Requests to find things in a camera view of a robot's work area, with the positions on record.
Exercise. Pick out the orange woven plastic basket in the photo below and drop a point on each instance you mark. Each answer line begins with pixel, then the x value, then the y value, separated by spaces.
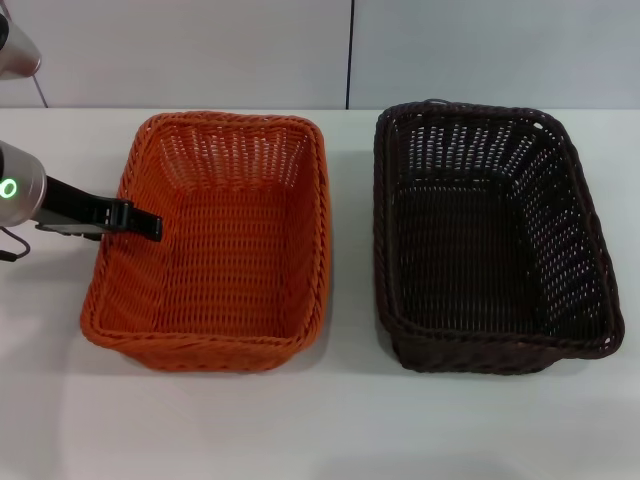
pixel 240 270

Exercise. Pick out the dark brown woven basket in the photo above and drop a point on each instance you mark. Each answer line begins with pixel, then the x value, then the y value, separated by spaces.
pixel 475 260

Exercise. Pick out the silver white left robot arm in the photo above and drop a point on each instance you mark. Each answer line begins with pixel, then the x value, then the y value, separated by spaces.
pixel 22 197

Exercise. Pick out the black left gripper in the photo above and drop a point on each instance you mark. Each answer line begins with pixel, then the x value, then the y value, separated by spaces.
pixel 70 205

